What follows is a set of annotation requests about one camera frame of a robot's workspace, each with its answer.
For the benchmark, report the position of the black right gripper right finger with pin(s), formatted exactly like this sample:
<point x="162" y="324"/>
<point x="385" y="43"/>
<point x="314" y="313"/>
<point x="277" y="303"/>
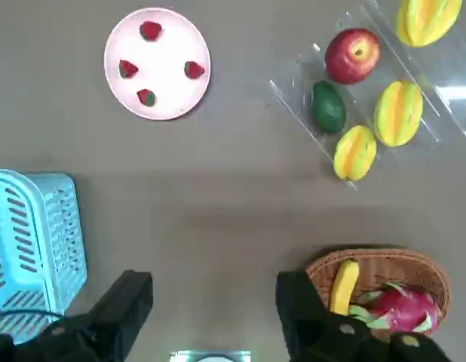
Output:
<point x="304" y="320"/>

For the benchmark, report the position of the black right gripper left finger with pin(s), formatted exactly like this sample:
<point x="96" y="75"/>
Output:
<point x="116" y="313"/>

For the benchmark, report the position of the yellow star fruit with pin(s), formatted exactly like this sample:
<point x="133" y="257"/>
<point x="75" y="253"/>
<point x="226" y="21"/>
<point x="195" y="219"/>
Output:
<point x="398" y="113"/>
<point x="429" y="20"/>
<point x="354" y="152"/>

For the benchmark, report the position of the brown wicker basket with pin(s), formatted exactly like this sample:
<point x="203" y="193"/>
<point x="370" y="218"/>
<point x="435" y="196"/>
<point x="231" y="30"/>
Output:
<point x="399" y="264"/>

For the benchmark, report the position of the blue plastic basket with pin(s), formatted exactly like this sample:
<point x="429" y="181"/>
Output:
<point x="48" y="226"/>

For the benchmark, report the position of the yellow banana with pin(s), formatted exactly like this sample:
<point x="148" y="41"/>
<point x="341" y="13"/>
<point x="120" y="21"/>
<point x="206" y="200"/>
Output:
<point x="344" y="286"/>

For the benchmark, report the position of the pink dragon fruit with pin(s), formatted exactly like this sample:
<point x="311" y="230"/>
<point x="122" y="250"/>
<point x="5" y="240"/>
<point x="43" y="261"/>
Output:
<point x="402" y="307"/>

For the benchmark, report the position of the green avocado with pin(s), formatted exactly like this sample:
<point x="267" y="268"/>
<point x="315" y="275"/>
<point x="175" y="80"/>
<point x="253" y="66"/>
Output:
<point x="327" y="107"/>

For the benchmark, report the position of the red strawberry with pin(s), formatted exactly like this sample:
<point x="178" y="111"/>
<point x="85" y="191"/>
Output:
<point x="146" y="97"/>
<point x="127" y="69"/>
<point x="194" y="70"/>
<point x="150" y="31"/>

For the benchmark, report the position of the clear acrylic stepped stand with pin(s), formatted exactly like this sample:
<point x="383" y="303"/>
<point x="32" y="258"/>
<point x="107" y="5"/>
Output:
<point x="436" y="109"/>

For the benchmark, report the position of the pink round plate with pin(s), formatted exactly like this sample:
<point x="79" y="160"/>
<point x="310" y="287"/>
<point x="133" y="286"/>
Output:
<point x="161" y="60"/>

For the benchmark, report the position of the red apple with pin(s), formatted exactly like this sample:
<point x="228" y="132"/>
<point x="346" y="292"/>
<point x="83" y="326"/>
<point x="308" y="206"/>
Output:
<point x="351" y="56"/>

